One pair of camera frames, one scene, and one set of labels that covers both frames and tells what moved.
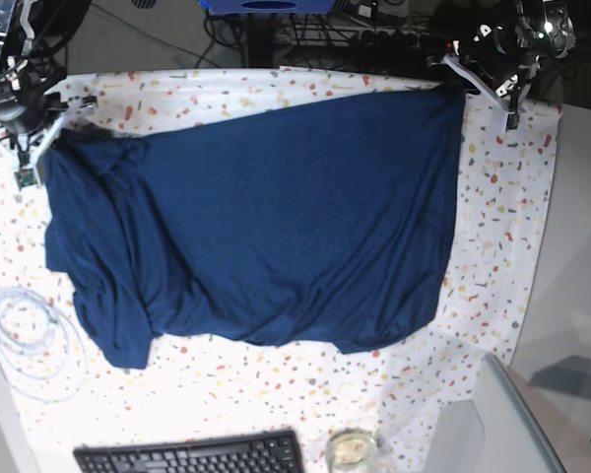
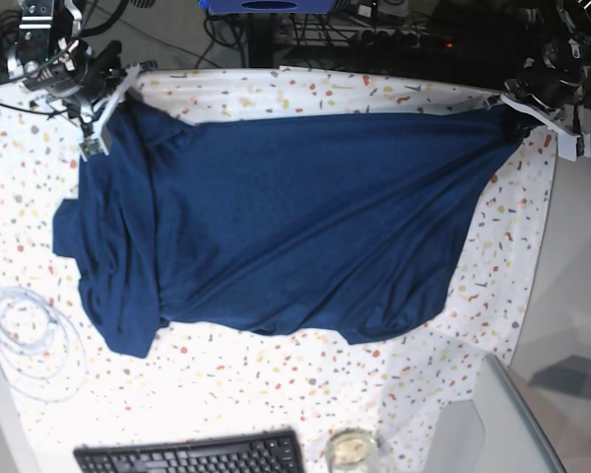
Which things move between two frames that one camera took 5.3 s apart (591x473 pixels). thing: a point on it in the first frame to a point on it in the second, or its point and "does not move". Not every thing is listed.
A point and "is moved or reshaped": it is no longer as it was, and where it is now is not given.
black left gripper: x=497 y=52 to x=553 y=82
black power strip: x=397 y=41 does not move
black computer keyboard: x=267 y=451 does not move
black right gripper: x=26 y=113 to x=87 y=78
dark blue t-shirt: x=293 y=229 is moved or reshaped
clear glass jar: x=352 y=450 does not move
